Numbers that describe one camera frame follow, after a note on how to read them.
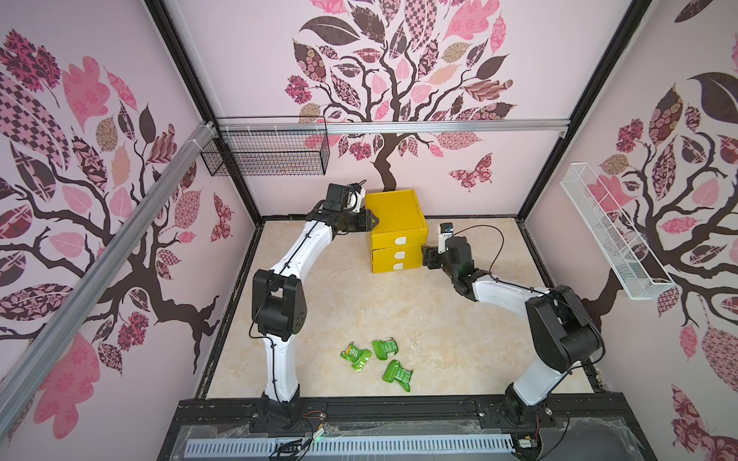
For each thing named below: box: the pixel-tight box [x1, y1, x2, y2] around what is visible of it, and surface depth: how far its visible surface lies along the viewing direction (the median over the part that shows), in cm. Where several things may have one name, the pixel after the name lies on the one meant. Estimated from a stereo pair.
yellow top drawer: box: [370, 227, 429, 250], surface depth 91 cm
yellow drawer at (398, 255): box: [371, 245, 424, 265], surface depth 96 cm
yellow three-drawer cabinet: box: [365, 189, 429, 274], surface depth 93 cm
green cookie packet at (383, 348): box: [371, 337, 399, 361], surface depth 86 cm
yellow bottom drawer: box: [370, 259, 423, 274], surface depth 102 cm
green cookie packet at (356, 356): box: [340, 340, 373, 373], surface depth 85 cm
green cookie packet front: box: [381, 359, 414, 392], surface depth 81 cm
